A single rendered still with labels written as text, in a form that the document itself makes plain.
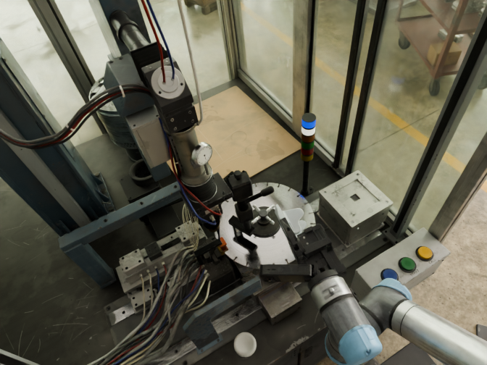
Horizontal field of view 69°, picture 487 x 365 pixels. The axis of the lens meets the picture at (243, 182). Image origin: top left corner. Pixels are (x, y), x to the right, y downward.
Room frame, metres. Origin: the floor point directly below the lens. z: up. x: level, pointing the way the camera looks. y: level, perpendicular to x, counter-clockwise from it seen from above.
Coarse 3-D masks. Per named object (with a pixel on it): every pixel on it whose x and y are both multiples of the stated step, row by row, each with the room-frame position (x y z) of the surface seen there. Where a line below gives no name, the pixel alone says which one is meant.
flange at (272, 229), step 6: (258, 216) 0.63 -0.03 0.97; (270, 216) 0.63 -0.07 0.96; (276, 216) 0.63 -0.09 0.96; (258, 222) 0.61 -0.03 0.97; (264, 222) 0.60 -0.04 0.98; (276, 222) 0.60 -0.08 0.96; (258, 228) 0.59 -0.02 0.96; (264, 228) 0.59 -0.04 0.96; (270, 228) 0.59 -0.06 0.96; (276, 228) 0.58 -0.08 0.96; (258, 234) 0.57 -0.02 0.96; (264, 234) 0.57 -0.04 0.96; (270, 234) 0.57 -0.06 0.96
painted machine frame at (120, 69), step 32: (96, 0) 0.88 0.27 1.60; (128, 0) 0.86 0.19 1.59; (0, 64) 0.89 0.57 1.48; (128, 64) 0.71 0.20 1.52; (0, 96) 0.88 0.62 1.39; (32, 96) 0.97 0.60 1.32; (128, 96) 0.60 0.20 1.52; (0, 128) 0.83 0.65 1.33; (32, 128) 0.88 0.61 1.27; (128, 128) 0.73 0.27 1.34; (0, 160) 0.83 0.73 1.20; (32, 160) 0.83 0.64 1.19; (64, 160) 0.89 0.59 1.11; (32, 192) 0.84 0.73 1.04; (64, 192) 0.84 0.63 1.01; (96, 192) 0.95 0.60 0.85; (160, 192) 0.74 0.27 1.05; (64, 224) 0.84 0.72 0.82; (96, 224) 0.65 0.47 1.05; (96, 256) 0.62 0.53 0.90
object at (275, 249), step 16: (256, 192) 0.75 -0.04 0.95; (288, 192) 0.72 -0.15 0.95; (224, 208) 0.70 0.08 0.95; (288, 208) 0.66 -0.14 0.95; (304, 208) 0.65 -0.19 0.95; (224, 224) 0.64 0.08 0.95; (240, 240) 0.56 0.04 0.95; (256, 240) 0.56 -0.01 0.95; (272, 240) 0.55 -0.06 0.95; (240, 256) 0.51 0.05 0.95; (256, 256) 0.50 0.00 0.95; (272, 256) 0.49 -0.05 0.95; (288, 256) 0.48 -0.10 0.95
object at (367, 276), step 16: (416, 240) 0.49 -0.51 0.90; (432, 240) 0.48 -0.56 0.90; (384, 256) 0.46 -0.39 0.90; (400, 256) 0.45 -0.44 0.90; (416, 256) 0.44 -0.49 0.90; (368, 272) 0.42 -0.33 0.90; (400, 272) 0.40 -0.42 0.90; (432, 272) 0.43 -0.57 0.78; (352, 288) 0.42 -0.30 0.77; (368, 288) 0.37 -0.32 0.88
